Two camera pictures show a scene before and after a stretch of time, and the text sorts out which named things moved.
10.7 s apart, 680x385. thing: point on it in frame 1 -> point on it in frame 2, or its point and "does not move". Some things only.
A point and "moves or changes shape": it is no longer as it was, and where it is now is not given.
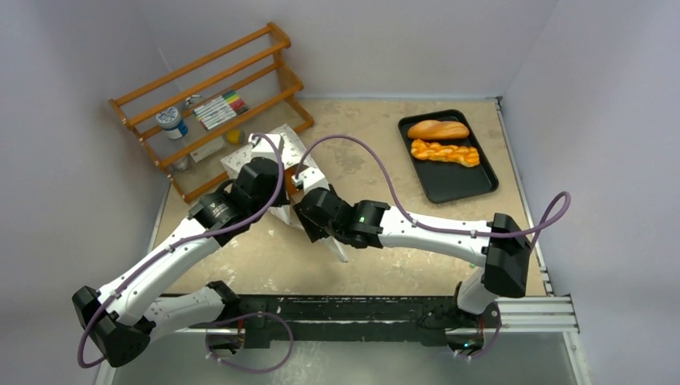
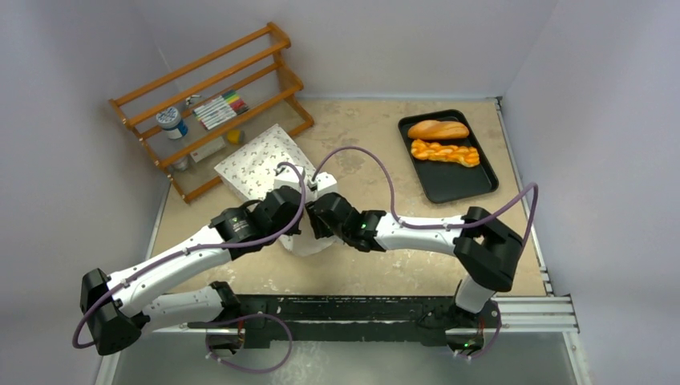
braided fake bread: [467, 156] does not move
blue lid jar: [170, 119] does not move
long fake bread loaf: [436, 129] does not move
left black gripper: [282, 197] -> [296, 218]
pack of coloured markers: [220, 109] does not move
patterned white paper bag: [294, 153] moves or changes shape
